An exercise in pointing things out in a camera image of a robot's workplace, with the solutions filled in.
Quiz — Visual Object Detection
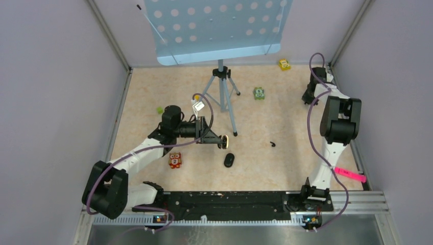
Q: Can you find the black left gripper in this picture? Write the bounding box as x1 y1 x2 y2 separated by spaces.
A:
174 116 222 143

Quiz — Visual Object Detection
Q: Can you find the earbuds case base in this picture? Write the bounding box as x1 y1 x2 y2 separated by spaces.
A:
218 135 229 150

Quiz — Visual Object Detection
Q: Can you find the black earbuds charging case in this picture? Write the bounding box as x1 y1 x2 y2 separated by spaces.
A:
224 153 235 168

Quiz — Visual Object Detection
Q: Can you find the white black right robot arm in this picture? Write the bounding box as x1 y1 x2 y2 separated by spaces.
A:
299 67 362 210

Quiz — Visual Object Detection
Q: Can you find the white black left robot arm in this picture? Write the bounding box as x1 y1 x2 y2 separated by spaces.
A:
82 105 229 219

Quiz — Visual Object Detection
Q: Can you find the yellow toy block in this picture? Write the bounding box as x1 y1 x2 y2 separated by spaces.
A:
278 59 291 71

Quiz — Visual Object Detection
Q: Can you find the red owl number block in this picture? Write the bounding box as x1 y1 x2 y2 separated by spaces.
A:
169 153 182 169

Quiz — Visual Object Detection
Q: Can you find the green monster toy block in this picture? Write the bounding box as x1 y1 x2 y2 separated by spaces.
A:
253 87 265 100

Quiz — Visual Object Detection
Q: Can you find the pink highlighter marker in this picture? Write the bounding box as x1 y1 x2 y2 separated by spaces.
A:
334 167 367 183

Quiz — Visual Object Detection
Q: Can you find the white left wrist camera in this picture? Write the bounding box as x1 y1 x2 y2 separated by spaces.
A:
191 99 205 119

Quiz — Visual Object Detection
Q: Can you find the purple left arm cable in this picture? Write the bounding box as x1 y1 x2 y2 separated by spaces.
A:
86 93 214 216

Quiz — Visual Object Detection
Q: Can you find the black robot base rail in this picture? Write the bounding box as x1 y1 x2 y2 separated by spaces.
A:
150 191 334 222

